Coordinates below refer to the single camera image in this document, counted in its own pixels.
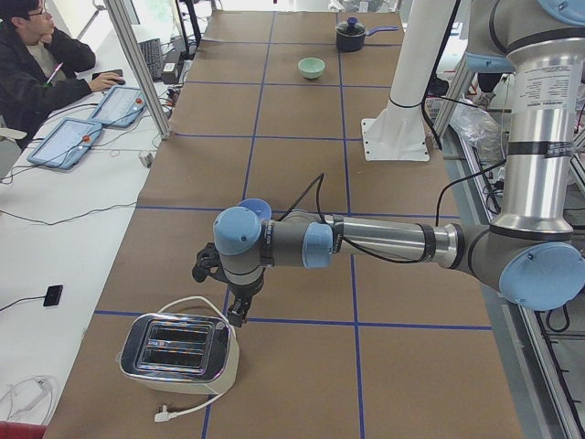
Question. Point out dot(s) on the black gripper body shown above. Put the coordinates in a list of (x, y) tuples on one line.
[(245, 290)]

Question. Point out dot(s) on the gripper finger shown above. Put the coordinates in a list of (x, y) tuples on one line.
[(236, 317)]

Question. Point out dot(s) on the blue bowl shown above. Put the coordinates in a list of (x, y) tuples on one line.
[(259, 206)]

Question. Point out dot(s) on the green bowl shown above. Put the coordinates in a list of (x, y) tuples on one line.
[(311, 68)]

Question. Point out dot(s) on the white chrome toaster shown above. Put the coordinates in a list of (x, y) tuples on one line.
[(181, 353)]

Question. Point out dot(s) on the small black box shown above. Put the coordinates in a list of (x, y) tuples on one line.
[(53, 295)]

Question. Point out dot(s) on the far blue teach pendant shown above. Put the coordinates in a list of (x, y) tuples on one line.
[(120, 107)]

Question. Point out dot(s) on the blue teach pendant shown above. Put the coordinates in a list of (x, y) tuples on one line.
[(66, 144), (120, 107)]

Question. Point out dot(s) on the near blue teach pendant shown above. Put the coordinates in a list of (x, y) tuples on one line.
[(66, 144)]

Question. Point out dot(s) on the black keyboard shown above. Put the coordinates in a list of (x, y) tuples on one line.
[(153, 56)]

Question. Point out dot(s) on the dark blue saucepan with lid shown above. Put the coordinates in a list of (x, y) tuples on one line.
[(350, 35)]

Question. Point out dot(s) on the crumpled clear plastic bag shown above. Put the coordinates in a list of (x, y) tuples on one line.
[(479, 130)]

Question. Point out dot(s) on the seated person in black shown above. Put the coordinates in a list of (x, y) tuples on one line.
[(39, 67)]

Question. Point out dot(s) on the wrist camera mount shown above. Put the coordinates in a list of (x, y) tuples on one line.
[(208, 264)]

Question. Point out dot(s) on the white pedestal column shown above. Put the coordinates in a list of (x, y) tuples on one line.
[(399, 132)]

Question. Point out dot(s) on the aluminium frame post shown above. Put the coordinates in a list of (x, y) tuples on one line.
[(130, 47)]

